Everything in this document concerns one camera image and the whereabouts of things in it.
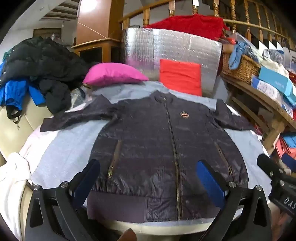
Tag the grey blanket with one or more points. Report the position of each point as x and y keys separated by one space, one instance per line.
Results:
x=69 y=148

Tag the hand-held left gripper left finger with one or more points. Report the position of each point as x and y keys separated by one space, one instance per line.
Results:
x=86 y=183

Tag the pink pillow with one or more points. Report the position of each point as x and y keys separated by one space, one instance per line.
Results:
x=111 y=74

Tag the silver insulation mat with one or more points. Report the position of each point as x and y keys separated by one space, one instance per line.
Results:
x=171 y=46

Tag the wooden table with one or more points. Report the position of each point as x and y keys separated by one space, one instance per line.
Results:
x=261 y=99

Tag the wicker basket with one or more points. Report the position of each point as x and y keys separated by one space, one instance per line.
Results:
x=245 y=67

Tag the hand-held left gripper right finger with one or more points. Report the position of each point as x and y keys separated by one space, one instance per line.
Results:
x=209 y=180

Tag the blue jacket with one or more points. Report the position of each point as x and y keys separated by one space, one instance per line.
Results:
x=13 y=92

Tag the clear plastic bag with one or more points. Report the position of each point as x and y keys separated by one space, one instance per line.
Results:
x=78 y=97

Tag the pile of dark coats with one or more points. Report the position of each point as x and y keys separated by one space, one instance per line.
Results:
x=41 y=60

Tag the white cloth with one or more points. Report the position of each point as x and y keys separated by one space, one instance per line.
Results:
x=12 y=185

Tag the light blue cloth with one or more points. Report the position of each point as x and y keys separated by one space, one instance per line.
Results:
x=237 y=55

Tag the red fluffy blanket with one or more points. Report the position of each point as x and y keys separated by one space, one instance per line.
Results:
x=189 y=25

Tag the dark navy quilted jacket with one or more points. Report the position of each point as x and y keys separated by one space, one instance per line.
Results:
x=148 y=143

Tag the red-orange pillow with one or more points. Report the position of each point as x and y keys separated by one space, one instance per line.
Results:
x=180 y=76

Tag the white patterned box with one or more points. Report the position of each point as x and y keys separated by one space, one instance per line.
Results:
x=266 y=89

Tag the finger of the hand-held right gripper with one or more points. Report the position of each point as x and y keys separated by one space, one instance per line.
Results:
x=268 y=164

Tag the wooden stair railing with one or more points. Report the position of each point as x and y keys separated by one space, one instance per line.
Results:
x=245 y=16

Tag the wooden cabinet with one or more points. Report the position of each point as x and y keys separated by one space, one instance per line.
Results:
x=97 y=46

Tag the white bed sheet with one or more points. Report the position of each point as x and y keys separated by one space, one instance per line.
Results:
x=34 y=141

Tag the cream sofa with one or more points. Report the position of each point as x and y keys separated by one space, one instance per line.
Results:
x=23 y=129

